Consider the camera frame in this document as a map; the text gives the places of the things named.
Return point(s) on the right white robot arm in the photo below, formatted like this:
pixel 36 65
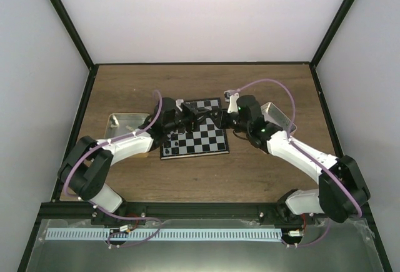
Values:
pixel 341 190

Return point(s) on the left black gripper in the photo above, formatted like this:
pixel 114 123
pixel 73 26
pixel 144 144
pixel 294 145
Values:
pixel 194 115

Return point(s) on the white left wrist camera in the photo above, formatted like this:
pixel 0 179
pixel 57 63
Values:
pixel 179 102

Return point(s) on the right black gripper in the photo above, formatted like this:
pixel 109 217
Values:
pixel 220 120

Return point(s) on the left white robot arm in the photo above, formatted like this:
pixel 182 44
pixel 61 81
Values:
pixel 85 169

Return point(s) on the gold metal tin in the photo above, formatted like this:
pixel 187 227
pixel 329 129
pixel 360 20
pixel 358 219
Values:
pixel 121 123

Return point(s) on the pink embossed metal tin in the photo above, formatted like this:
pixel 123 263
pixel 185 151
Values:
pixel 274 115

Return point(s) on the metal sheet cover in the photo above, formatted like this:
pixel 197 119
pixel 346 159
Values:
pixel 326 247

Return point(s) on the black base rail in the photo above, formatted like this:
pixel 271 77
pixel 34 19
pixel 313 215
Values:
pixel 266 213

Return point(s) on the black and silver chessboard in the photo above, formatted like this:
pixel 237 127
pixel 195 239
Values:
pixel 208 139

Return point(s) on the light blue slotted strip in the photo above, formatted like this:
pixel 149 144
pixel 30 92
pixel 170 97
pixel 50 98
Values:
pixel 98 234

